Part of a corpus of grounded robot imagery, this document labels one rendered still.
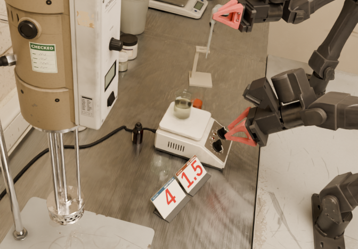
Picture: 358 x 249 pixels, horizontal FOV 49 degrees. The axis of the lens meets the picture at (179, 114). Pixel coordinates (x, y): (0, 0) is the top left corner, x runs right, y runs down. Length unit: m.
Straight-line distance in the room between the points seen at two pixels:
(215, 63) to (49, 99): 1.04
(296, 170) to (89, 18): 0.83
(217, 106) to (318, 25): 1.32
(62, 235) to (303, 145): 0.73
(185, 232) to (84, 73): 0.54
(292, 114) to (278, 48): 1.66
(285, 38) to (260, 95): 1.64
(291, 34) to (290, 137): 1.32
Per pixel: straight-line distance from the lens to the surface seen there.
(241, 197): 1.03
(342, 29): 1.36
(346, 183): 0.92
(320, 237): 1.03
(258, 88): 0.87
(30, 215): 0.95
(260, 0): 1.13
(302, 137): 1.27
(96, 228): 0.92
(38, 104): 0.54
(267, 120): 0.91
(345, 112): 0.84
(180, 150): 1.06
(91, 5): 0.45
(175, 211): 0.96
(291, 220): 1.04
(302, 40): 2.52
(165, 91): 1.30
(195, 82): 1.35
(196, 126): 1.05
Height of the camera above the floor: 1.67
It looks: 39 degrees down
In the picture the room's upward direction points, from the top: 10 degrees clockwise
